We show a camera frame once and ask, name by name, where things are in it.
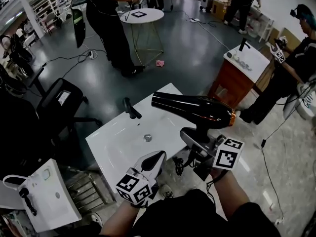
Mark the round steel drain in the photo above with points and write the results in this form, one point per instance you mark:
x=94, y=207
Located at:
x=147, y=137

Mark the person's left forearm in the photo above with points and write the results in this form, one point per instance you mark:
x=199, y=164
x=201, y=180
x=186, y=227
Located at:
x=121, y=218

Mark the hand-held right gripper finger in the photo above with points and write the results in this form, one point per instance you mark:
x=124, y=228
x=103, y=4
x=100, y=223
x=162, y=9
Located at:
x=190, y=131
x=195, y=148

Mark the white curved faucet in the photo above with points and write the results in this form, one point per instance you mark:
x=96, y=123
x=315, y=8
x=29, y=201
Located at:
x=11, y=176

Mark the small white sink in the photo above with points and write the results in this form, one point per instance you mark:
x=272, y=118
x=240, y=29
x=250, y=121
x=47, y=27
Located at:
x=54, y=206

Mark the silver suitcase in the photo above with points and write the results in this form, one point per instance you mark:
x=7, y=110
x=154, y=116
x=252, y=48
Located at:
x=207, y=1

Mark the black hand shower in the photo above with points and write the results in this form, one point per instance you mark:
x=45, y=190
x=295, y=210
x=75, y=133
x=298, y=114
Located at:
x=27, y=199

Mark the white low shelf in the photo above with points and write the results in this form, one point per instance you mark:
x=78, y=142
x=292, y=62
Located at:
x=266, y=21

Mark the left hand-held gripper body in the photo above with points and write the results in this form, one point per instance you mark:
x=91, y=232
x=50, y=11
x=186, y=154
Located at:
x=133, y=189

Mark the black office chair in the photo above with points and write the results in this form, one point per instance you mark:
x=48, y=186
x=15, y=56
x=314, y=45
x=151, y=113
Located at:
x=47, y=100

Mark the round white table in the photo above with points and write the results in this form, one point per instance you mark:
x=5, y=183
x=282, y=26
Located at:
x=148, y=15

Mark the white shelf unit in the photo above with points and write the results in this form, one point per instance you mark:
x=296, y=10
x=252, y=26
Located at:
x=39, y=9

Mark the white sneaker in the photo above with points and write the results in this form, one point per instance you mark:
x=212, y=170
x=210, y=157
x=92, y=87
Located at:
x=96, y=220
x=168, y=191

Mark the black picture frame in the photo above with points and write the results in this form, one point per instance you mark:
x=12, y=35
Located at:
x=138, y=14

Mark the black curved panel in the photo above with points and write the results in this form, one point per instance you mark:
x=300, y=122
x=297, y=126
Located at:
x=79, y=28

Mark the person's black clothing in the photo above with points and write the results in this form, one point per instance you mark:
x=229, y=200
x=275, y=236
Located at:
x=192, y=218

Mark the pink cloth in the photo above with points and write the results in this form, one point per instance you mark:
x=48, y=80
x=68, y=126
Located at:
x=160, y=63

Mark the cardboard box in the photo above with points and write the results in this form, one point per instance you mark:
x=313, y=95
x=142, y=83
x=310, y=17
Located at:
x=221, y=9

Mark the white sink basin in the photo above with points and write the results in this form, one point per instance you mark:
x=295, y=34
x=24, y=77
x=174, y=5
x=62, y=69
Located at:
x=118, y=142

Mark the person's right forearm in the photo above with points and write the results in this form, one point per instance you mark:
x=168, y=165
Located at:
x=229, y=194

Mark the black hair dryer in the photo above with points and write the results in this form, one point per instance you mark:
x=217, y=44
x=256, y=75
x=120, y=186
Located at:
x=192, y=107

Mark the white power strip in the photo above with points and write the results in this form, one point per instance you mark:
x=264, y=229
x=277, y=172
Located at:
x=194, y=20
x=91, y=54

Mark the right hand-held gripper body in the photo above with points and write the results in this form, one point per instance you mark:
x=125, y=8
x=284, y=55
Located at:
x=227, y=157

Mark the small white round object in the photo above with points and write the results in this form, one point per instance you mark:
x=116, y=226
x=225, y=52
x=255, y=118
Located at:
x=229, y=54

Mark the wooden platform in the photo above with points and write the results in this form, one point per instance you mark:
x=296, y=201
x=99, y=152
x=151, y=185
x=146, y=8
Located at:
x=292, y=39

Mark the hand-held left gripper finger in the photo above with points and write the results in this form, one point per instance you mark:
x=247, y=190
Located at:
x=158, y=168
x=145, y=162

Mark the black faucet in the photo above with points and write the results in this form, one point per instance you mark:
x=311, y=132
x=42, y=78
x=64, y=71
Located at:
x=244, y=44
x=129, y=107

